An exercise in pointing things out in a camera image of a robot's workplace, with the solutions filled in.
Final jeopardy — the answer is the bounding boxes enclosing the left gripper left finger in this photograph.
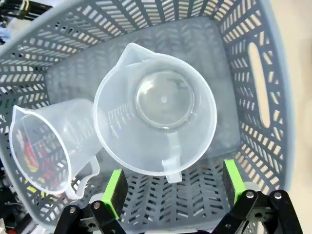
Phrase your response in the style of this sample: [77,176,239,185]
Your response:
[53,168,129,234]

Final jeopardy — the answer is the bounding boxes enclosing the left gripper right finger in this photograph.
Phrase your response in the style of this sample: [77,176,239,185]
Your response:
[212,159,303,234]

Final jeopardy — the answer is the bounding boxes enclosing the clear measuring cup with handle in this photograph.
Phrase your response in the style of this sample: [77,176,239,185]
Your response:
[9,98,109,198]
[93,42,217,184]

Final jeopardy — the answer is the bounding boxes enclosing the grey plastic basket with label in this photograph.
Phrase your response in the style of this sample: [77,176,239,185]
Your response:
[0,0,295,234]

